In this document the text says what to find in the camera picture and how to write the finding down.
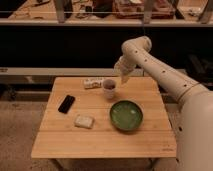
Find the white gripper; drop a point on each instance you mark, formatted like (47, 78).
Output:
(124, 67)

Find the black eraser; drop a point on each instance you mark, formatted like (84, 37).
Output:
(66, 104)

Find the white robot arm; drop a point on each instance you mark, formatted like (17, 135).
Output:
(195, 141)

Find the white sponge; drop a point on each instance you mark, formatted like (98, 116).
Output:
(84, 121)

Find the white paper cup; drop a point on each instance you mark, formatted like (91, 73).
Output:
(108, 88)

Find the white patterned packet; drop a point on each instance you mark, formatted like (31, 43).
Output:
(91, 83)

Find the green bowl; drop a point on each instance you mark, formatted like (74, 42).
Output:
(126, 115)

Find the wooden table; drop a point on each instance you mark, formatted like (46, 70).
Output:
(58, 137)

